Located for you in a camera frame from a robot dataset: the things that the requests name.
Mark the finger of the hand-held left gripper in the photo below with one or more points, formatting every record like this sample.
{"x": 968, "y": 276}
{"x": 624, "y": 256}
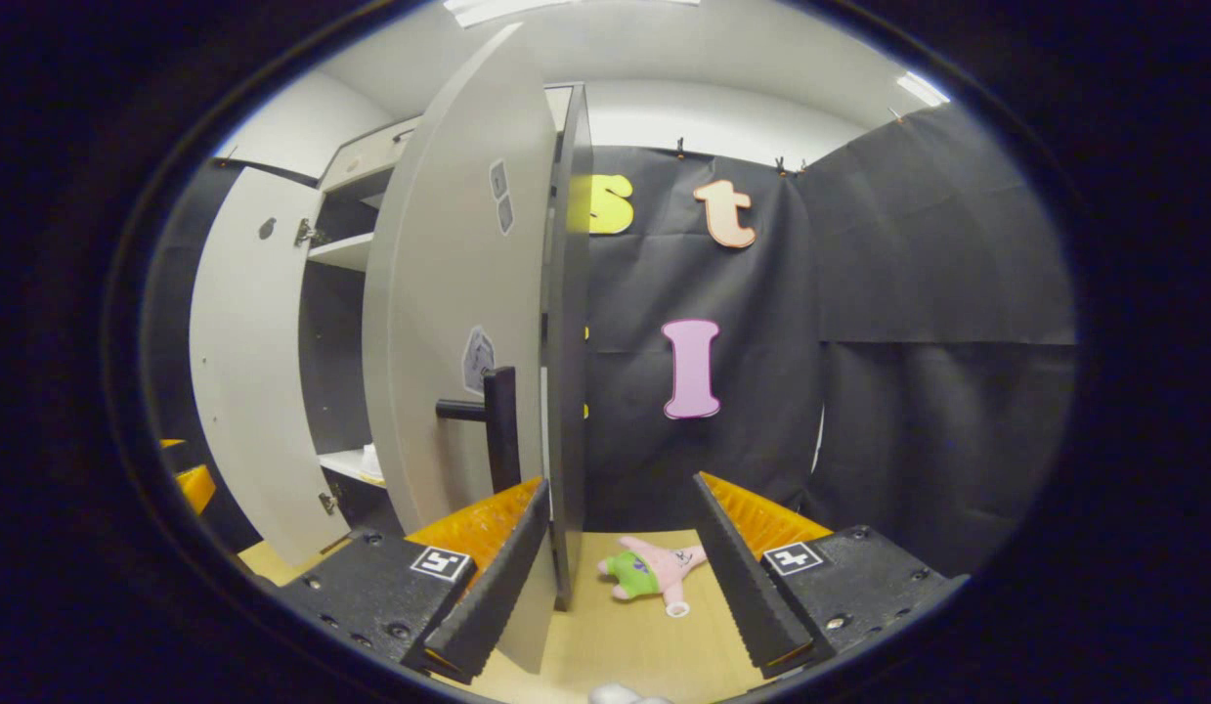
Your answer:
{"x": 196, "y": 487}
{"x": 172, "y": 444}

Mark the ceiling light panel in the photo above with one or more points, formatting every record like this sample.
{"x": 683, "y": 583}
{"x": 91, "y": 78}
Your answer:
{"x": 923, "y": 88}
{"x": 527, "y": 8}

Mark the grey shoe cabinet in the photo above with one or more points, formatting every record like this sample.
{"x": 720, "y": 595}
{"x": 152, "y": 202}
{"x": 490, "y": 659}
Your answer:
{"x": 568, "y": 342}

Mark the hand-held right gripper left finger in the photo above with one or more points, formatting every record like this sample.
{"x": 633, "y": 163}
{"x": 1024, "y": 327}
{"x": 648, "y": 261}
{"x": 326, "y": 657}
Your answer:
{"x": 502, "y": 587}

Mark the grey cabinet drawer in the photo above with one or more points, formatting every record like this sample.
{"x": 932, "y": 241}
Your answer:
{"x": 370, "y": 156}

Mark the grey shoe cabinet door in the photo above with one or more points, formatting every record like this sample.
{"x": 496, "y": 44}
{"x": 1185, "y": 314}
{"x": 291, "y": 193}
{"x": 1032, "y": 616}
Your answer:
{"x": 439, "y": 274}
{"x": 253, "y": 372}

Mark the black backdrop cloth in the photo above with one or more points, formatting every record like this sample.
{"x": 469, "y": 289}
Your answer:
{"x": 908, "y": 293}

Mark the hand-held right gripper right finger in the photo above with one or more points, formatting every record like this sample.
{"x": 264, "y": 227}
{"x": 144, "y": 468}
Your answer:
{"x": 747, "y": 587}

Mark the pink star plush toy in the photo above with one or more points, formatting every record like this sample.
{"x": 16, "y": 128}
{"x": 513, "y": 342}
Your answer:
{"x": 654, "y": 572}

